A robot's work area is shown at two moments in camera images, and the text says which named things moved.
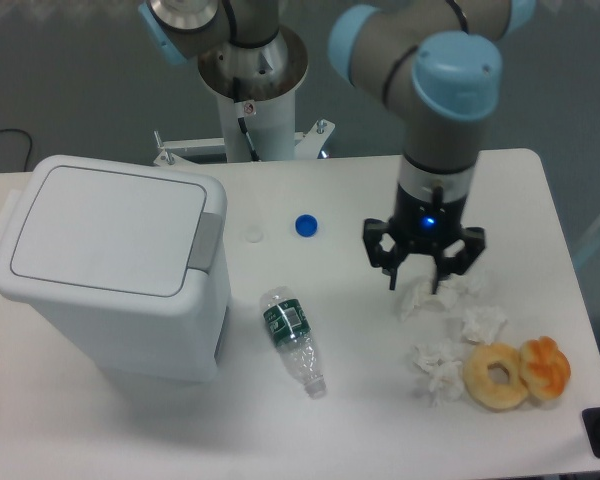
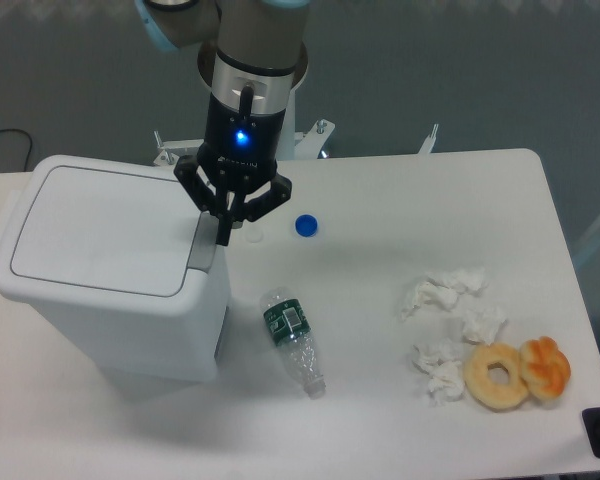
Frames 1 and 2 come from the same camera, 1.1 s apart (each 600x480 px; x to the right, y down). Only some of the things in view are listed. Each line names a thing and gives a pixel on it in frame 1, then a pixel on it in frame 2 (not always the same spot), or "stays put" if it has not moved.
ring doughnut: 496,397 stays put
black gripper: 423,226 → 241,149
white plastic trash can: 132,259 stays put
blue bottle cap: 306,225 stays put
